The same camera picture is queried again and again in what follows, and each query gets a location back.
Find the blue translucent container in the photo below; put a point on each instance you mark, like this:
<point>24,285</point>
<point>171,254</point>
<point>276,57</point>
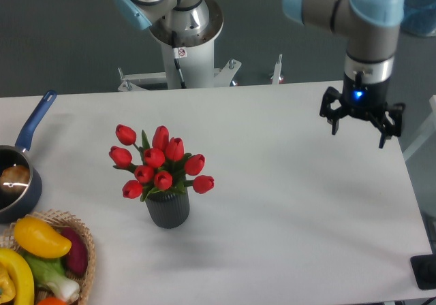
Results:
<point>419,18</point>

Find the black device at table edge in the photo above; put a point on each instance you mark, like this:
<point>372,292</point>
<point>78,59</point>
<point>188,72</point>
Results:
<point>423,267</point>

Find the red tulip bouquet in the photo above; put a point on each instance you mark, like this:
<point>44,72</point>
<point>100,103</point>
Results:
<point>160,166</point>

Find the woven wicker basket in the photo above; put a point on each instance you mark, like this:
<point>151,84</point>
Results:
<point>59,219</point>

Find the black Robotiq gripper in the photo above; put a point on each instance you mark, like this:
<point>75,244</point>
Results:
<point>366,102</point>

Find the blue handled saucepan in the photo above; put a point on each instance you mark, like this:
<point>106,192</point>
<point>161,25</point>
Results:
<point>16,206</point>

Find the brown patty in pan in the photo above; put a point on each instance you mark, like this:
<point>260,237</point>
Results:
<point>15,179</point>

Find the purple toy sweet potato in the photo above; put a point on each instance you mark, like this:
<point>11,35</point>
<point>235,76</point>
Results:
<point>76,259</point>

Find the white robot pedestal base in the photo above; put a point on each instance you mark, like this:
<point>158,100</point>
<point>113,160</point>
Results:
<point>184,68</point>

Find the dark grey ribbed vase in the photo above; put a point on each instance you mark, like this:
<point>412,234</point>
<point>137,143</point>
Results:
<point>168,210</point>

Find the white frame at right edge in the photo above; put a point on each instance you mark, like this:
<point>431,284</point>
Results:
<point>423,132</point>

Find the orange toy fruit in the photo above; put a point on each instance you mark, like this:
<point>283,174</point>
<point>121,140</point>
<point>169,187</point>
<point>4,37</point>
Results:
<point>51,301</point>

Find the yellow toy mango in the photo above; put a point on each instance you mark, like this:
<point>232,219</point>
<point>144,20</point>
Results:
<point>40,239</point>

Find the yellow toy bell pepper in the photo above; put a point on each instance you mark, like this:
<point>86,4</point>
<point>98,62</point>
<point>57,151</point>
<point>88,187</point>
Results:
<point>21,276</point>

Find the green white toy bok choy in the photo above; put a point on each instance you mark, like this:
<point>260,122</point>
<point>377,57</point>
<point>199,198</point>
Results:
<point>49,274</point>

